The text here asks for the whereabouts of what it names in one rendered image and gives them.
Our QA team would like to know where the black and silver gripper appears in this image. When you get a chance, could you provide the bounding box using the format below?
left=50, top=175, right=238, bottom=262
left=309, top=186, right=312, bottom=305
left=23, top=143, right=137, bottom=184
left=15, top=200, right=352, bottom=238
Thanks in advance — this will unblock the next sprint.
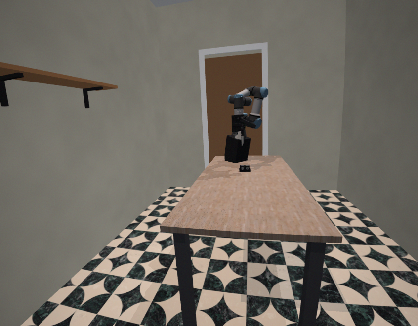
left=232, top=114, right=244, bottom=145

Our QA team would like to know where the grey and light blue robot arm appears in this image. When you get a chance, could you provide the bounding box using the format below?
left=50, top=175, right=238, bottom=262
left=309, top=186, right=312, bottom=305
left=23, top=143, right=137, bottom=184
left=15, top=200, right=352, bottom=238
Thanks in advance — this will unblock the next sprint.
left=227, top=86, right=268, bottom=139

